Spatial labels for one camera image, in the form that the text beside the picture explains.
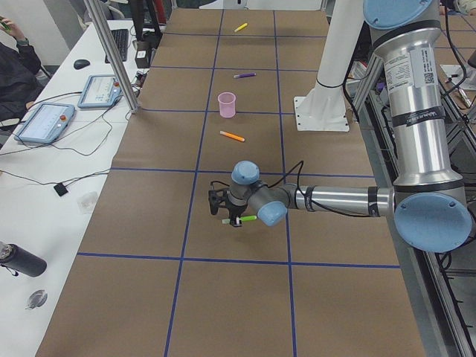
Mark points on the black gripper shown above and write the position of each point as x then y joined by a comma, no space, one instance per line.
234,209

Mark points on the green highlighter pen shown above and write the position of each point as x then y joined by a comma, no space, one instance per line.
243,218

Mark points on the orange highlighter pen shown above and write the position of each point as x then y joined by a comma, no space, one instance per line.
232,136

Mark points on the yellow highlighter pen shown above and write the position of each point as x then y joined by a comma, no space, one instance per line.
239,28

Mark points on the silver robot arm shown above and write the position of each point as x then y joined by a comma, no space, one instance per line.
427,200

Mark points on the pink mesh pen holder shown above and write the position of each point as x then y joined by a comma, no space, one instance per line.
227,102

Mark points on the purple highlighter pen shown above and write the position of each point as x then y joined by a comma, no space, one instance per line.
245,75

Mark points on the clear plastic wrapper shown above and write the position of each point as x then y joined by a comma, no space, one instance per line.
87,202

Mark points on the small black square device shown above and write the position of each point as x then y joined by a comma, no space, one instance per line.
60,189

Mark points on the far teach pendant tablet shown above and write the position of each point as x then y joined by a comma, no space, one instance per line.
100,92

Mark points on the teach pendant tablet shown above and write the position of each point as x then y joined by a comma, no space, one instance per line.
100,92
46,123

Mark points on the silver bottle lid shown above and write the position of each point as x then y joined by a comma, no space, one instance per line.
36,299

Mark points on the near teach pendant tablet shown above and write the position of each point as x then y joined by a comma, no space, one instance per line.
46,123

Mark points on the black computer monitor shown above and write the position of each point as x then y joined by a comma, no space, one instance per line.
148,17

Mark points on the black keyboard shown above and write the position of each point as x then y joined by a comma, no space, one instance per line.
121,38

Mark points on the black computer mouse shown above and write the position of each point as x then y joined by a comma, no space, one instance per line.
81,63

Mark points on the black water bottle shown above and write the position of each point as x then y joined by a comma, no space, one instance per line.
18,260

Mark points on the seated person in black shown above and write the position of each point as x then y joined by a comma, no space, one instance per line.
19,85

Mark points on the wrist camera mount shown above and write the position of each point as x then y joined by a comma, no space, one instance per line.
217,197

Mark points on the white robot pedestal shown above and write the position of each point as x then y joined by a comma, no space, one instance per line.
323,109

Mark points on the aluminium frame post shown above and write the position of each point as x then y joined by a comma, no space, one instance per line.
106,39

